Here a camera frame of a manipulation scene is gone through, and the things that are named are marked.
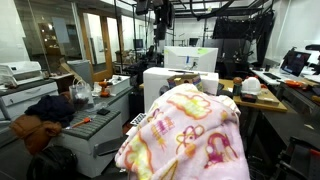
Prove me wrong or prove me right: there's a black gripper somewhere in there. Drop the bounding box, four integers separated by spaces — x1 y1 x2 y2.
153 0 176 41

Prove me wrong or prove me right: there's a pink patterned fleece blanket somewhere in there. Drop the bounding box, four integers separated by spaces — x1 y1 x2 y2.
114 83 252 180

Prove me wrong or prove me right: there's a small distant black monitor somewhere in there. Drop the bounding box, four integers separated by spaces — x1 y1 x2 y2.
132 38 145 51
188 37 200 47

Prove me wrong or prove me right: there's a white box with green sticker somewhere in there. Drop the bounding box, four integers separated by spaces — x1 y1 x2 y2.
162 45 220 73

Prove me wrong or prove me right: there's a colourful toy blocks box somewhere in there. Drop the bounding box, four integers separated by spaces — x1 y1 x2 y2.
166 73 204 93

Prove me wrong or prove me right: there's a white box appliance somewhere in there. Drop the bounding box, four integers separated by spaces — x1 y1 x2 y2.
142 66 220 114

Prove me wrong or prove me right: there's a wooden door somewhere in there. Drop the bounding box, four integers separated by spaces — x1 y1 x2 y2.
77 8 115 83

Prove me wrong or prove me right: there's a small white open box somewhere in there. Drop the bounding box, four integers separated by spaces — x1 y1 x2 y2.
105 74 132 97

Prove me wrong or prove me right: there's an orange drill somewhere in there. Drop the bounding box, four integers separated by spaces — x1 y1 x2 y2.
97 80 113 99

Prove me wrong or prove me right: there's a black curtain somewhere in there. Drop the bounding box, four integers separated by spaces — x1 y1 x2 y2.
212 11 276 66

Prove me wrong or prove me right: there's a white keypad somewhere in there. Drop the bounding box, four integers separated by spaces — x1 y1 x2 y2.
129 112 147 127

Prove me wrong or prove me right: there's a dark bottle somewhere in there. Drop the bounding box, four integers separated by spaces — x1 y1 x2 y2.
232 76 243 97

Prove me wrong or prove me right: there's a black wallet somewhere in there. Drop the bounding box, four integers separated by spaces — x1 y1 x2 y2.
96 107 111 117

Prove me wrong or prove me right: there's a clear plastic bag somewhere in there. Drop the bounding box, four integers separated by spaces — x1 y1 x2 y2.
68 77 95 112

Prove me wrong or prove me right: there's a white helmet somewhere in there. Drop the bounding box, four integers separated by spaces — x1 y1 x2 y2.
240 76 263 96

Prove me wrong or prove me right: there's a black device with red label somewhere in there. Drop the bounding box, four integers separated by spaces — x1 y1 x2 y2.
239 92 259 104

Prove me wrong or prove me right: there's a white desk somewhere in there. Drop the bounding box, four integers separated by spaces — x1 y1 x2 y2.
249 66 320 88

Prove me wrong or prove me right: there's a black keyboard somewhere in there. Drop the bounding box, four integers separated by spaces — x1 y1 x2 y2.
262 72 282 81

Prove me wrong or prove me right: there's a light wooden table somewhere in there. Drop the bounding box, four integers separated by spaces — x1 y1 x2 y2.
218 78 289 113

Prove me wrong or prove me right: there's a navy cloth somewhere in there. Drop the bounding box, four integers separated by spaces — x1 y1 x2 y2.
23 94 77 129

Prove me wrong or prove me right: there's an open laptop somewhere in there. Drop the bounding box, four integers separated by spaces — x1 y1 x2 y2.
279 49 312 78

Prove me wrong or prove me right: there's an orange object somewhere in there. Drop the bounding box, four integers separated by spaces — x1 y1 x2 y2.
284 79 307 90

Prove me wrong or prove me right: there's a white printer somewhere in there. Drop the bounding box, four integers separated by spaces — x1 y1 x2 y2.
0 60 44 89

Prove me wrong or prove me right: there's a white cabinet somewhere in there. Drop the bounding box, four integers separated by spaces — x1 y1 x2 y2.
0 79 60 122

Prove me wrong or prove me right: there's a brown jacket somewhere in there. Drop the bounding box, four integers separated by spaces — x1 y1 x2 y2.
8 113 64 156

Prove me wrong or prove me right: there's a black backpack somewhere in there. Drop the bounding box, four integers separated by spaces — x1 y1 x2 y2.
25 145 79 180

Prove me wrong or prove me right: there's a black cart with orange clamps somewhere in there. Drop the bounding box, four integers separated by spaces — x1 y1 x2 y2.
274 135 320 180

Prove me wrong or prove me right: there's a black metal frame structure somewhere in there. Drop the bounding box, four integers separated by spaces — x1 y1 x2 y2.
112 0 278 73

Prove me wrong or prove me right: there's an orange handled tool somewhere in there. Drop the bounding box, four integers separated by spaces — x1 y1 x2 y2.
64 116 93 131

